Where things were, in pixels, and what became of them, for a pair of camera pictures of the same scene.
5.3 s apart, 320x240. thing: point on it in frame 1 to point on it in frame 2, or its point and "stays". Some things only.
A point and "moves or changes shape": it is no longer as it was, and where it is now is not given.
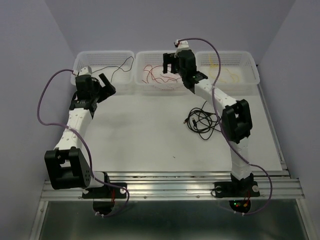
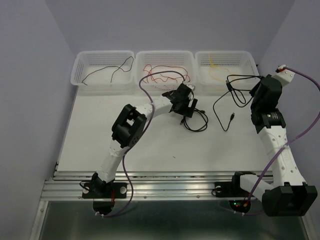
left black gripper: (107, 91) to (187, 111)
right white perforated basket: (234, 69) stays
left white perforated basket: (118, 66) stays
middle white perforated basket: (149, 73) stays
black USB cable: (200, 121) moves or changes shape
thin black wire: (118, 67) stays
